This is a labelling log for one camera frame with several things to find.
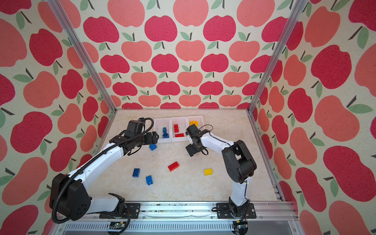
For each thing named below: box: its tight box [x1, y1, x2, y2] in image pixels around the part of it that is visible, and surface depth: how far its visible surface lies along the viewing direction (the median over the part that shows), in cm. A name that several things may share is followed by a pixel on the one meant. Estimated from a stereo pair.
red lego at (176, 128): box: [173, 123, 180, 133], surface depth 109 cm
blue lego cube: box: [148, 143, 158, 151], surface depth 100 cm
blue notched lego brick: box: [145, 175, 154, 186], surface depth 84 cm
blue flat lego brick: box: [132, 168, 141, 178], surface depth 88 cm
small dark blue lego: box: [162, 126, 170, 139], surface depth 103 cm
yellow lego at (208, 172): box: [203, 168, 213, 176], surface depth 88 cm
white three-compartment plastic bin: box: [153, 115, 205, 143], surface depth 107 cm
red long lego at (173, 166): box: [167, 161, 180, 172], surface depth 90 cm
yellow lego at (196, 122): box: [189, 120, 199, 127], surface depth 110 cm
